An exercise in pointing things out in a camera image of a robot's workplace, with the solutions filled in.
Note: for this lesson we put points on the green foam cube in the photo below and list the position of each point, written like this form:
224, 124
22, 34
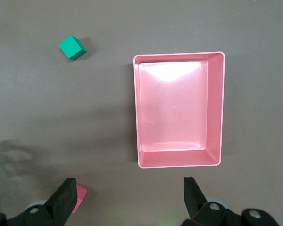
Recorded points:
72, 47

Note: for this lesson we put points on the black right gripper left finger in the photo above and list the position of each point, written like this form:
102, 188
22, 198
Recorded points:
61, 202

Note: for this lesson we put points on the brown table mat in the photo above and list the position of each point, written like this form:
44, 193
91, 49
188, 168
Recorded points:
61, 106

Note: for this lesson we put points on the pink plastic bin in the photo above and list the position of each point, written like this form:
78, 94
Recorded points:
174, 106

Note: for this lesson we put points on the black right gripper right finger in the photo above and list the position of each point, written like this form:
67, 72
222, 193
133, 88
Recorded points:
194, 202

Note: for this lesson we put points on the pink foam cube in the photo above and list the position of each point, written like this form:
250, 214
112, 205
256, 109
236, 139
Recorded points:
81, 195

